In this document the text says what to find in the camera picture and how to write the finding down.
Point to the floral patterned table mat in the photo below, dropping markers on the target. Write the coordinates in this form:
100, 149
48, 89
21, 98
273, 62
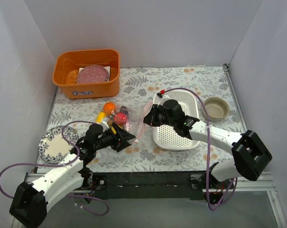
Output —
138, 86

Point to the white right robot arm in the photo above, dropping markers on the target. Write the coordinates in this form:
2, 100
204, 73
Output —
250, 155

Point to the white perforated plastic basket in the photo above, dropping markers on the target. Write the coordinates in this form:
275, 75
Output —
164, 136

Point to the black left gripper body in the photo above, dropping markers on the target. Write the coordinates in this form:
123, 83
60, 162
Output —
118, 137

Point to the orange plastic tub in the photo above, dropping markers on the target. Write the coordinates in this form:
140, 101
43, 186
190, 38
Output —
67, 69

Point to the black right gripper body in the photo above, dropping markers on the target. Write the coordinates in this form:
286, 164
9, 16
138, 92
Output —
153, 116

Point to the beige ceramic bowl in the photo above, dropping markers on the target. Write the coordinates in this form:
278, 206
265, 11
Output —
217, 109

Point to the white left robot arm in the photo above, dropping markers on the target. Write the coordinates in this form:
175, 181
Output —
32, 201

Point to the pink polka dot plate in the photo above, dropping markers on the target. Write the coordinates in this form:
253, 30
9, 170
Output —
93, 74

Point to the orange tangerine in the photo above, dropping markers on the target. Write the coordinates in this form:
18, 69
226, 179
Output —
109, 108

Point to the clear zip top bag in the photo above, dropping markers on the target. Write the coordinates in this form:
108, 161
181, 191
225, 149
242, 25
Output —
135, 123

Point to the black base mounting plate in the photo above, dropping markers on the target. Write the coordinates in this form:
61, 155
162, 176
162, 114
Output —
149, 185

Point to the purple eggplant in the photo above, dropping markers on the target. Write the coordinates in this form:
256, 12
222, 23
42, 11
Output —
124, 110

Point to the yellow mango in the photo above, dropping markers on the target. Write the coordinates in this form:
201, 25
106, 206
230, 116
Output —
100, 116

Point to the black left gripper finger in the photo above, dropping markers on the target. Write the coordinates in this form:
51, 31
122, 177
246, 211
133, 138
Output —
122, 135
121, 146

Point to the blue floral plate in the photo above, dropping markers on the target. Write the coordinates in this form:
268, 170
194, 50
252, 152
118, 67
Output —
53, 147

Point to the red apple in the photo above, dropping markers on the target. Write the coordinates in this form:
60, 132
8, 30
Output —
120, 119

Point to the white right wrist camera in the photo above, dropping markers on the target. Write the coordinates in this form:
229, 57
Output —
163, 97

